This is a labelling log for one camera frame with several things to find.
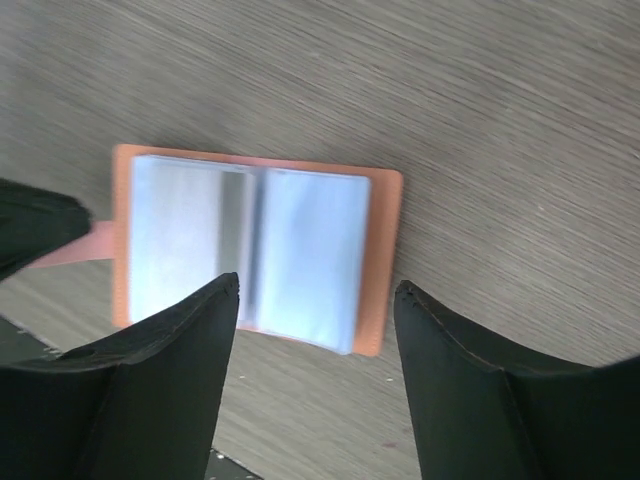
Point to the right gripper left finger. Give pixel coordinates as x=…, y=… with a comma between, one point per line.
x=141, y=403

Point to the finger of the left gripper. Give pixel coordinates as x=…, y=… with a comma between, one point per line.
x=36, y=222

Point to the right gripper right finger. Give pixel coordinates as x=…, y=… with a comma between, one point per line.
x=485, y=407

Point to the pink card holder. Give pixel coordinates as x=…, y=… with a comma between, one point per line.
x=313, y=244

